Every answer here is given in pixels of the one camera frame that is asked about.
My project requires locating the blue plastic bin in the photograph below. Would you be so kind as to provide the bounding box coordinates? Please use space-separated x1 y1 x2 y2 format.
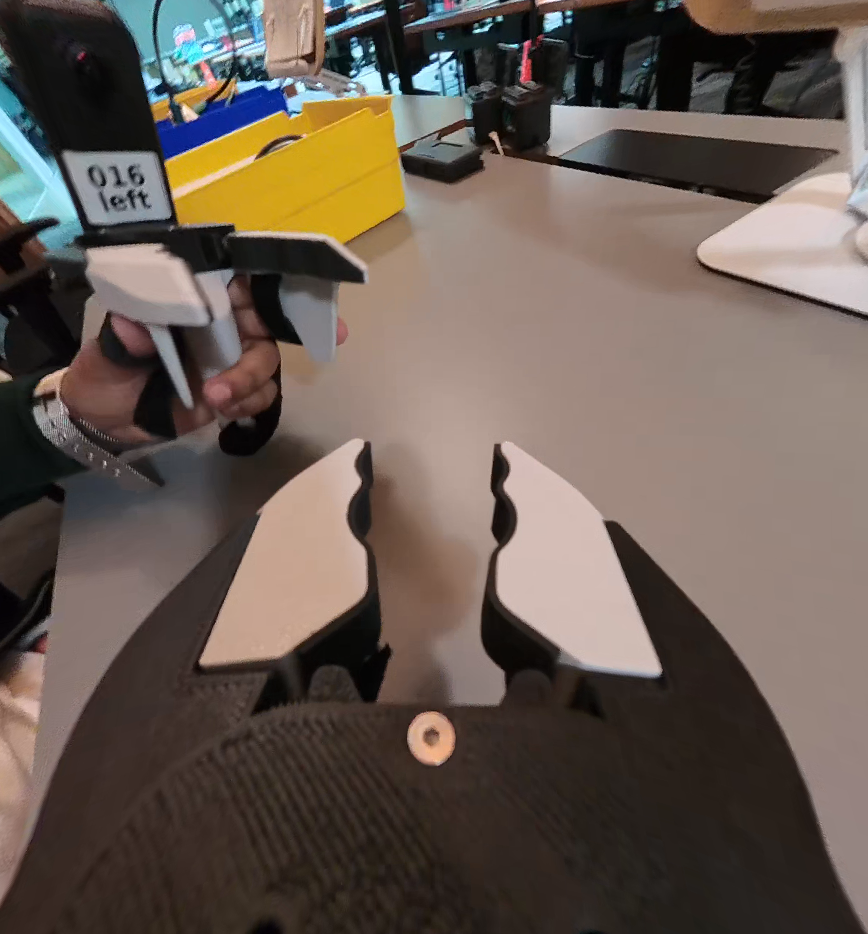
155 86 290 160

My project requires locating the printed cardboard panel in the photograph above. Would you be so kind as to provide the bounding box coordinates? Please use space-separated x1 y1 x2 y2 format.
262 0 327 80

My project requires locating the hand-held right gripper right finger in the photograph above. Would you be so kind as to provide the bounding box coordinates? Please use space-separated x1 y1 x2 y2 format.
479 440 664 703

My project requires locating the person's left forearm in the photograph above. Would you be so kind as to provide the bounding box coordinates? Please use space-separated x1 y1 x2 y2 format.
0 372 92 534

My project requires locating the black looped cable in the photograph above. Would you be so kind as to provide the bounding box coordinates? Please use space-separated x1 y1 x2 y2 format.
153 0 239 124

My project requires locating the black battery charger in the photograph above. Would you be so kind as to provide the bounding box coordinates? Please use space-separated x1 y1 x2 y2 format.
501 82 555 152
466 84 509 147

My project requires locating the person's left hand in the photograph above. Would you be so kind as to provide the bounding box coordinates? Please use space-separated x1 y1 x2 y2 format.
60 273 350 444

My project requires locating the grey desk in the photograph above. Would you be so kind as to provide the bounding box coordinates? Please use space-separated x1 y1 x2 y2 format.
33 93 868 934

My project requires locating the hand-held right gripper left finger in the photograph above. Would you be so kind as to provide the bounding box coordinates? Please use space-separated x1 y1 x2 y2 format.
197 438 392 699

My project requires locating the black desk mat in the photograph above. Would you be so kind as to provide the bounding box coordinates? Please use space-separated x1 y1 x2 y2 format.
558 130 839 204

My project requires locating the black flat box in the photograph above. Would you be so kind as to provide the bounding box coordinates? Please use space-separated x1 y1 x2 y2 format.
401 140 486 183

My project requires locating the black office chair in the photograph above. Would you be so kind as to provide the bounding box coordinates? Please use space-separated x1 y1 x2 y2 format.
0 219 88 366

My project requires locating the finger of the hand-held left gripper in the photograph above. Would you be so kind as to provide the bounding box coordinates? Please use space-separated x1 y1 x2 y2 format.
84 244 213 411
226 232 369 366

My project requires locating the silver wristwatch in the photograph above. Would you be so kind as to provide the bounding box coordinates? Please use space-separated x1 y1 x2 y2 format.
31 371 166 488

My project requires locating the white panel stand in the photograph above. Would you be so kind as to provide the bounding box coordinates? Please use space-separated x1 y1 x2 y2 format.
288 69 371 99

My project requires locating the yellow plastic bin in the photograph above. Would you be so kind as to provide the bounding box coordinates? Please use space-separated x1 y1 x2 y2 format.
164 95 407 245
149 80 239 121

